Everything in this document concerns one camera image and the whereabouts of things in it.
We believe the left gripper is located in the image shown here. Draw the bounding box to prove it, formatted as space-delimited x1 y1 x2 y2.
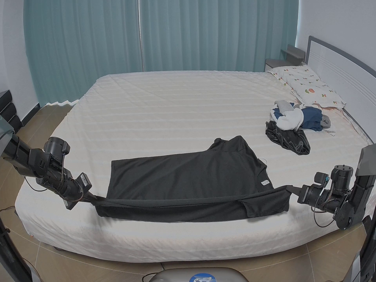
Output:
60 172 92 212

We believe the grey bedside table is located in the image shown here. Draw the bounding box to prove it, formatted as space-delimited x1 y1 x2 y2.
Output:
264 44 306 71

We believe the white printed pillow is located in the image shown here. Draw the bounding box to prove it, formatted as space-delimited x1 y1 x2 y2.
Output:
269 65 347 108

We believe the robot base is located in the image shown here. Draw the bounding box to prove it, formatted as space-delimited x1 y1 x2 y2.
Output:
145 268 246 282

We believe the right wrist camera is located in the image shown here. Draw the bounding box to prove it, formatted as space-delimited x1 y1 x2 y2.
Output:
314 172 329 188

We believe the black T-shirt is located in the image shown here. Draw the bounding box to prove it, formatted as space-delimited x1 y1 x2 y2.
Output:
93 135 293 223

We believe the bed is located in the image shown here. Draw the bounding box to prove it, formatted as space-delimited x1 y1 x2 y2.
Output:
14 35 376 264

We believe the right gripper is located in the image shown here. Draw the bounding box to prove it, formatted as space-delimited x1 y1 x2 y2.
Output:
297 185 324 207

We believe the pile of clothes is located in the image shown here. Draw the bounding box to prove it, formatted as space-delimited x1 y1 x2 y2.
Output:
265 99 336 155

